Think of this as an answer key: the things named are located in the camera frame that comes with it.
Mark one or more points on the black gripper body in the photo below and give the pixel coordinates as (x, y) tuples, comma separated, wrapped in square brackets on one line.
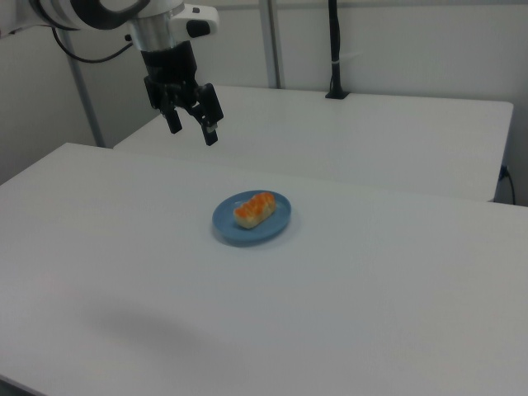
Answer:
[(169, 66)]

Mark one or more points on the slim grey partition post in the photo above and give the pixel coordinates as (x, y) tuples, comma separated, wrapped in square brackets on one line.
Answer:
[(88, 107)]

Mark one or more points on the black pole base clamp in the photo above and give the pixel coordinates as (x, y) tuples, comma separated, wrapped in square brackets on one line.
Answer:
[(337, 95)]

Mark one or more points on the glazed bread roll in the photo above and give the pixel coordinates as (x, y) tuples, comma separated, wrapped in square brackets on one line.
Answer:
[(251, 215)]

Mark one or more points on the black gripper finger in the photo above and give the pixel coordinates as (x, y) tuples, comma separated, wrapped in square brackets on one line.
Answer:
[(173, 119), (210, 111)]

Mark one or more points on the wide grey partition post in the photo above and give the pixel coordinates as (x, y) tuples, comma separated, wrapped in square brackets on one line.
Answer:
[(273, 49)]

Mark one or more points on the blue oval plate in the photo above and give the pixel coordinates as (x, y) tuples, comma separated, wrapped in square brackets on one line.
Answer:
[(264, 236)]

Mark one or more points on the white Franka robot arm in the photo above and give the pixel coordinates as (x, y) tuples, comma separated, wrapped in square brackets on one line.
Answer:
[(62, 12)]

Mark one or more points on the black vertical pole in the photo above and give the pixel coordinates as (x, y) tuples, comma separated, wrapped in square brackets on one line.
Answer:
[(336, 41)]

